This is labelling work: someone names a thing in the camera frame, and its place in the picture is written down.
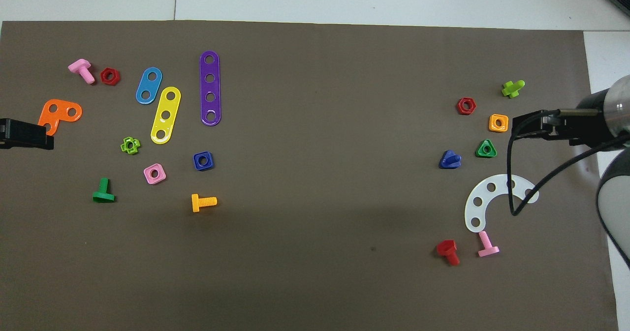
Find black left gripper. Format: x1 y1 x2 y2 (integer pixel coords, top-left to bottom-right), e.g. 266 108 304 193
0 119 54 150

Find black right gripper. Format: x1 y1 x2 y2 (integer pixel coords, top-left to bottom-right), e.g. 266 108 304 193
512 110 613 147

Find blue triangle toy screw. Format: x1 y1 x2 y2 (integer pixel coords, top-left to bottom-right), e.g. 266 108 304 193
439 150 462 169

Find blue square toy nut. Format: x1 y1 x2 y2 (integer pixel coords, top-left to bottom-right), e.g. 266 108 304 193
193 151 215 172

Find lime green cross screw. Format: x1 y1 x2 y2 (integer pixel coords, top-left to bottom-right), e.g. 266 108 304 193
501 80 526 98

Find green triangle toy nut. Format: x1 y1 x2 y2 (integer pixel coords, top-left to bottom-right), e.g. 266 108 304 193
475 139 498 158

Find pink toy screw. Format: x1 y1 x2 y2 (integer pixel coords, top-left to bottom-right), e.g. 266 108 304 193
68 59 96 85
477 231 500 258

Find dark green toy screw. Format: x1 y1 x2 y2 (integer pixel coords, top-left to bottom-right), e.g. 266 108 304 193
93 178 116 203

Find pink square toy nut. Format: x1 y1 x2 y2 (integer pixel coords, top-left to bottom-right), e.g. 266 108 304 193
143 163 167 185

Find red hexagon toy screw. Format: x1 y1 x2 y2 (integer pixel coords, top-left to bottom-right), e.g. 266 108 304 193
436 240 461 267

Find orange-yellow toy screw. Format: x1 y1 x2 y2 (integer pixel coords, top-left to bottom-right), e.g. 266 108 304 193
191 194 218 213

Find orange angled three-hole plate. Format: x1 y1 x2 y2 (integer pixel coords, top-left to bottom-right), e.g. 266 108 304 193
38 99 83 136

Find white curved five-hole plate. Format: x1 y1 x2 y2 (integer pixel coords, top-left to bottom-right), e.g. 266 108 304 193
464 174 539 234

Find blue two-hole strip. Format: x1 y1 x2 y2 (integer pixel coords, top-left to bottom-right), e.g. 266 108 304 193
135 67 163 105

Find yellow three-hole strip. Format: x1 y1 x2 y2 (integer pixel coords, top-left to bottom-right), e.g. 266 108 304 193
150 86 182 145

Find purple four-hole strip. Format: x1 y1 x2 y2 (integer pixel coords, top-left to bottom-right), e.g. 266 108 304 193
199 51 221 126

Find brown table mat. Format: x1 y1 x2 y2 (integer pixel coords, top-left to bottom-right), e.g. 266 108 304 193
0 20 619 331

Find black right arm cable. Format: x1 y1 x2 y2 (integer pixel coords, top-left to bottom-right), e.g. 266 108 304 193
507 109 630 217

